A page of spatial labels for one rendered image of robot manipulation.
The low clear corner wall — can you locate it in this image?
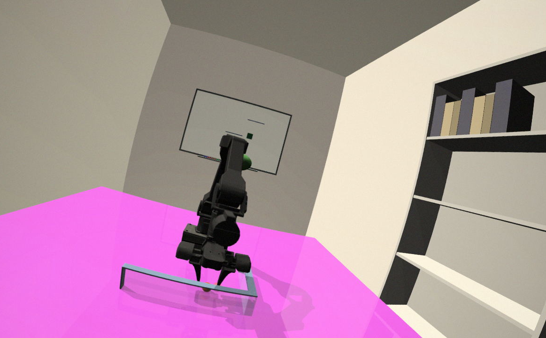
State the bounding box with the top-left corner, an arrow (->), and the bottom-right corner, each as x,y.
121,268 -> 257,316

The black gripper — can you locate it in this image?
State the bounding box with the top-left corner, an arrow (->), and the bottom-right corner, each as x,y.
176,229 -> 251,285

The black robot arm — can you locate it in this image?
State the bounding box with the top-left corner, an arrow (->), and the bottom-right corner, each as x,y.
195,134 -> 248,271

